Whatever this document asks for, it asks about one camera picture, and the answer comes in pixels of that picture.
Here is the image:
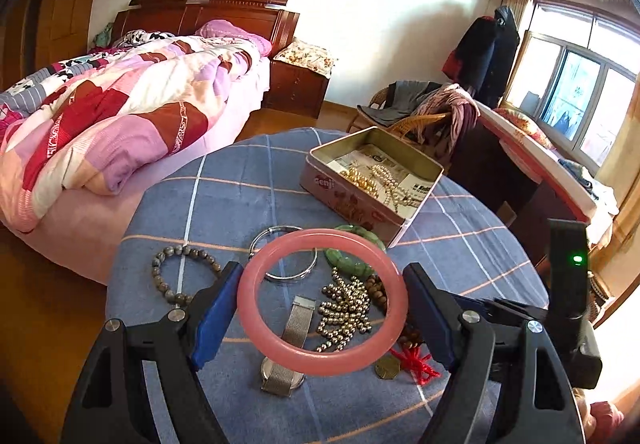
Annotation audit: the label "brown wooden bead mala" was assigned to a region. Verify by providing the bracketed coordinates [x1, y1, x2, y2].
[364, 274, 424, 350]

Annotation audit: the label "red knotted tassel coin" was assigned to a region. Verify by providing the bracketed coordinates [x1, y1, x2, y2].
[374, 346, 440, 386]

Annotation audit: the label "metallic silver bead necklace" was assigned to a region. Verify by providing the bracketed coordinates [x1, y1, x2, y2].
[314, 266, 374, 354]

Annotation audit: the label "dark stone bead bracelet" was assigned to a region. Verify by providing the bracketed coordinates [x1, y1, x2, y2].
[150, 244, 224, 308]

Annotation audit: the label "green jade bracelet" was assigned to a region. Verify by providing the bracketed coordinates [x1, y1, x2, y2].
[323, 223, 388, 281]

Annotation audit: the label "pink jade bangle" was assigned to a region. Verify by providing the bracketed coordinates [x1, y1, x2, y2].
[236, 228, 408, 377]

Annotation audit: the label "silver mesh band watch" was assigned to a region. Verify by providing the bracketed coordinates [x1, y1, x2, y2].
[260, 296, 316, 398]

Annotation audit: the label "blue plaid tablecloth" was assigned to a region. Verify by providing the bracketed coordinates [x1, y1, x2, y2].
[106, 128, 548, 443]

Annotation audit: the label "pink bed mattress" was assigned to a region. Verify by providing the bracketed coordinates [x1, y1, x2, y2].
[1, 58, 270, 285]

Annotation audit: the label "pink metal tin box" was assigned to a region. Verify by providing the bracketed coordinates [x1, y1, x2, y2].
[300, 126, 444, 248]

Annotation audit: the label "wicker chair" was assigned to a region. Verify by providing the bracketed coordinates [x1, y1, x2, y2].
[346, 109, 451, 145]

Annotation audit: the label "mauve scarf on chair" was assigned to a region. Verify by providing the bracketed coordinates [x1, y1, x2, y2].
[412, 83, 480, 156]

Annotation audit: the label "grey clothes on chair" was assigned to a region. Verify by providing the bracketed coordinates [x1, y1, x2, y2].
[357, 80, 442, 128]

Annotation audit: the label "dark coats hanging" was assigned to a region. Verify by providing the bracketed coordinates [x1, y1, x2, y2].
[442, 5, 521, 108]

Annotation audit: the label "patchwork pink quilt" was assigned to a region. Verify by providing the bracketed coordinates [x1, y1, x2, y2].
[1, 34, 270, 233]

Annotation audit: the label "wooden nightstand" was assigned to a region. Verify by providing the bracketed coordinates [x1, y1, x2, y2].
[262, 60, 329, 119]

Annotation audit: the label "floral cloth on nightstand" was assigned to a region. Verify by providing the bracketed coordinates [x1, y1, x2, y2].
[273, 38, 336, 79]

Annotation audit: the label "dark wooden bed headboard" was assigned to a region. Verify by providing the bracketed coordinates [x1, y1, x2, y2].
[111, 0, 299, 54]

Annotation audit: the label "pink pillow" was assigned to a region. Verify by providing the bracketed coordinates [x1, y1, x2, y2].
[195, 19, 272, 57]

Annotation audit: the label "pearl necklace in tin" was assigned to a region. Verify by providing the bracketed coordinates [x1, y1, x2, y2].
[339, 163, 426, 214]

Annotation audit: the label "silver wire bangle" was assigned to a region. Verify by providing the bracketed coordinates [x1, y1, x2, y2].
[248, 224, 318, 284]

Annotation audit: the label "window with grey frame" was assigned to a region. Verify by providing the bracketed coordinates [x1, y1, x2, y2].
[503, 0, 639, 171]

